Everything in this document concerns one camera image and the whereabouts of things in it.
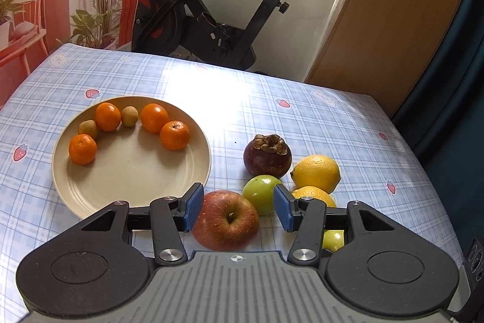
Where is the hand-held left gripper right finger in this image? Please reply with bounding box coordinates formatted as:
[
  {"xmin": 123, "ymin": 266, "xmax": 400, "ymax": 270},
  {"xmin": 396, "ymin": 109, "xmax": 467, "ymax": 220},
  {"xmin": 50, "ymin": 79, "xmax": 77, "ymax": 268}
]
[{"xmin": 273, "ymin": 184, "xmax": 396, "ymax": 267}]

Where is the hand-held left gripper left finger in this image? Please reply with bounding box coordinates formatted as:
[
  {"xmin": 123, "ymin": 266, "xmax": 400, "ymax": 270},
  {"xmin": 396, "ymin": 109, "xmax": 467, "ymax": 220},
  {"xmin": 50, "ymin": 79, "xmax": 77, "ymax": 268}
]
[{"xmin": 81, "ymin": 182, "xmax": 205, "ymax": 267}]

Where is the green apple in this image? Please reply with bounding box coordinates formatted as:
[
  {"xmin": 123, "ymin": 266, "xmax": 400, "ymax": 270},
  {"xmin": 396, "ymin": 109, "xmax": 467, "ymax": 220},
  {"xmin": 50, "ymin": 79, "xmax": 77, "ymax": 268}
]
[{"xmin": 242, "ymin": 175, "xmax": 283, "ymax": 216}]

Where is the yellow lemon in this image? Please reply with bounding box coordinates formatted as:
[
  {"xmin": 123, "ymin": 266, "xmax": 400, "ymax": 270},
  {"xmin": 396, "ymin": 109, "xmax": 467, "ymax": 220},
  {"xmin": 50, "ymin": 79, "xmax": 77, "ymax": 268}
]
[
  {"xmin": 290, "ymin": 155, "xmax": 341, "ymax": 194},
  {"xmin": 291, "ymin": 186, "xmax": 337, "ymax": 208}
]

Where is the red apple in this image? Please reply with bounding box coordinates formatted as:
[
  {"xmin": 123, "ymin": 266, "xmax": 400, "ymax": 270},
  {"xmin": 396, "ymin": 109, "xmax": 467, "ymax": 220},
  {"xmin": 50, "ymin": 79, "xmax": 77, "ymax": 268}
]
[{"xmin": 191, "ymin": 190, "xmax": 260, "ymax": 252}]

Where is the purple mangosteen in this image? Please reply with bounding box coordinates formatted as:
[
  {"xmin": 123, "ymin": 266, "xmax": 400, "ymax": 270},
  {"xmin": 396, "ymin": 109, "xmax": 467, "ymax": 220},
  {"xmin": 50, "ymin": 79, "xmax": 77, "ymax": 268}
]
[{"xmin": 243, "ymin": 134, "xmax": 293, "ymax": 186}]

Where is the green jujube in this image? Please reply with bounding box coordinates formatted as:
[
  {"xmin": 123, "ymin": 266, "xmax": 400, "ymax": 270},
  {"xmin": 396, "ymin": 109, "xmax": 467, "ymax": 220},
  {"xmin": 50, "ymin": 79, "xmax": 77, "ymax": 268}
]
[{"xmin": 322, "ymin": 229, "xmax": 345, "ymax": 253}]

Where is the beige oval plate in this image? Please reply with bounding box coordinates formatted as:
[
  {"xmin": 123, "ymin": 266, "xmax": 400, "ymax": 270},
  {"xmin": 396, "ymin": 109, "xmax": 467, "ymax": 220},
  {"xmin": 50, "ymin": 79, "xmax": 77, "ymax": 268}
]
[{"xmin": 52, "ymin": 96, "xmax": 212, "ymax": 221}]

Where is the orange tangerine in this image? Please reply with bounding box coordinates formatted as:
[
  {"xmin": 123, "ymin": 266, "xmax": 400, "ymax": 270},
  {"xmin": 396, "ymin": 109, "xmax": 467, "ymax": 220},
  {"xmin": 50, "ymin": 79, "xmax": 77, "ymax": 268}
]
[
  {"xmin": 94, "ymin": 102, "xmax": 122, "ymax": 132},
  {"xmin": 68, "ymin": 134, "xmax": 98, "ymax": 165},
  {"xmin": 141, "ymin": 103, "xmax": 169, "ymax": 133},
  {"xmin": 159, "ymin": 120, "xmax": 191, "ymax": 152}
]

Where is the brown longan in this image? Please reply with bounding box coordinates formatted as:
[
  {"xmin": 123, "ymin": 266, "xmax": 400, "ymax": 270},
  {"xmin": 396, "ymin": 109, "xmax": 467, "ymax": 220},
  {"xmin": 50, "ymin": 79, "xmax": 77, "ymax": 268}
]
[{"xmin": 121, "ymin": 106, "xmax": 138, "ymax": 127}]

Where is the small brown kiwi left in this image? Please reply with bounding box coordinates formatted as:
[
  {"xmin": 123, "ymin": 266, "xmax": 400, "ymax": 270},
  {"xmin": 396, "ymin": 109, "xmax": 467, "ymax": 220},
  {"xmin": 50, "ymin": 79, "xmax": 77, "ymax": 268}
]
[{"xmin": 78, "ymin": 120, "xmax": 99, "ymax": 139}]

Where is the dark teal curtain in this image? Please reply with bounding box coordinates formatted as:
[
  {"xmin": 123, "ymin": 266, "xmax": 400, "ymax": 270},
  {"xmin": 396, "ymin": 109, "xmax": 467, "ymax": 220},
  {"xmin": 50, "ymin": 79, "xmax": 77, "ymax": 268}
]
[{"xmin": 391, "ymin": 0, "xmax": 484, "ymax": 203}]

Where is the black exercise bike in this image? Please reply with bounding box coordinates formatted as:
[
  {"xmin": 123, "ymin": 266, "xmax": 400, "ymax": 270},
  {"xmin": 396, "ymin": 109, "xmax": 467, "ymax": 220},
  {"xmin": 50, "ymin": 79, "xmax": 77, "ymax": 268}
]
[{"xmin": 132, "ymin": 0, "xmax": 336, "ymax": 72}]

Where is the brown wooden door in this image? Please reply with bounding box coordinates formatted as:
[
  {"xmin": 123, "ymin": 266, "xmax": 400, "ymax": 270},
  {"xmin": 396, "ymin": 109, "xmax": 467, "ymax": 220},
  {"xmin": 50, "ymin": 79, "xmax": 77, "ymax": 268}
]
[{"xmin": 304, "ymin": 0, "xmax": 479, "ymax": 117}]

